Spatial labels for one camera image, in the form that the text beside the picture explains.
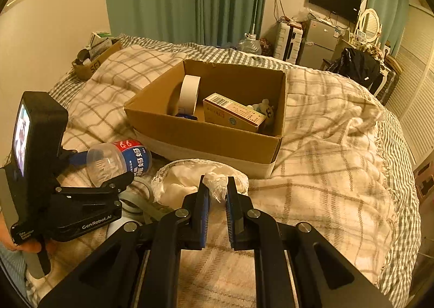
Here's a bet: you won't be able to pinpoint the white tape roll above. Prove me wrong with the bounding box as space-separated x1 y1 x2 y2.
178 75 201 115

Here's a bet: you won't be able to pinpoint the white pole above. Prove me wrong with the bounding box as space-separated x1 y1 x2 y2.
250 0 262 39

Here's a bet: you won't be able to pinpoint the hanging wall cables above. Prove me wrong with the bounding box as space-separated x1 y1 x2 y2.
273 0 291 22

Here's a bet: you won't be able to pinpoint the clear tape roll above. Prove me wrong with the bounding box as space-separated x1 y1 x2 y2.
132 176 157 201

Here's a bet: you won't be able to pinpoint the green and white carton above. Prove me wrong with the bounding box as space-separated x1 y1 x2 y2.
90 31 113 49

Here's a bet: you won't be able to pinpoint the black jacket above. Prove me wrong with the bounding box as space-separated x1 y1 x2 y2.
333 46 383 92

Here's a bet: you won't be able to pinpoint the white ribbed suitcase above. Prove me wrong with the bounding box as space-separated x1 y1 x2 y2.
273 21 304 62

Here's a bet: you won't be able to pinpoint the cream plaid blanket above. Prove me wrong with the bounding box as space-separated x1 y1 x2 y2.
32 44 407 308

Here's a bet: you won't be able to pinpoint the small plush toy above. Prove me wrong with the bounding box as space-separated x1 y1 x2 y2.
251 98 277 127

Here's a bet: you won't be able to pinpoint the brown wooden furniture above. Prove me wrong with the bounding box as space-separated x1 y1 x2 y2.
414 154 434 202

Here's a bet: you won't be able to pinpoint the white lace cloth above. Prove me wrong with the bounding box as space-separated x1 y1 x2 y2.
152 158 250 205

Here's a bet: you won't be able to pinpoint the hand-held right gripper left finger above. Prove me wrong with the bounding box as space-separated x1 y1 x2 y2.
38 175 211 308

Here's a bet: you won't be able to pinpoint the grey checked bed sheet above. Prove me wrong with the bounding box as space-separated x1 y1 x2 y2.
47 34 417 295

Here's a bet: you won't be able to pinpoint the grey round object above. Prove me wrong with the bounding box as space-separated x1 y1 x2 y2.
119 189 172 225

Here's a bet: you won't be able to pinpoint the small brown cardboard box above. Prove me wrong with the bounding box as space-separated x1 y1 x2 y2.
72 40 123 81

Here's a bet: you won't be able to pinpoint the white louvred closet doors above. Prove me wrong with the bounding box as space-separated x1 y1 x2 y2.
386 3 434 168

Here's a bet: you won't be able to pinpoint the clear plastic bottle blue label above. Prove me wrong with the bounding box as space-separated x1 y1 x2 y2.
86 139 154 187

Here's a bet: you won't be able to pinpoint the white oval vanity mirror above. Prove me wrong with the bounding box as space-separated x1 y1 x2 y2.
358 9 380 41

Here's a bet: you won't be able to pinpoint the person's left hand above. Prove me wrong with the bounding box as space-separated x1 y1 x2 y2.
0 215 58 263

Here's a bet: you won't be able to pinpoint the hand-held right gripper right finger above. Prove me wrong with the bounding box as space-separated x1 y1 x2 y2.
225 176 394 308

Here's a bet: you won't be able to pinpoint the silver refrigerator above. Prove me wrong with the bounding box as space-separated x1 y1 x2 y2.
298 17 350 70

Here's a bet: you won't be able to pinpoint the large clear water jug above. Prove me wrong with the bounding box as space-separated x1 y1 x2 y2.
237 33 263 56

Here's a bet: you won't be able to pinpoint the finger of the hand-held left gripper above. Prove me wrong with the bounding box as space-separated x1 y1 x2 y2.
51 171 135 201
58 148 91 168

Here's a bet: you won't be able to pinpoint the tan medicine carton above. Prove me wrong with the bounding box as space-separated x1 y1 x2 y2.
203 93 268 133

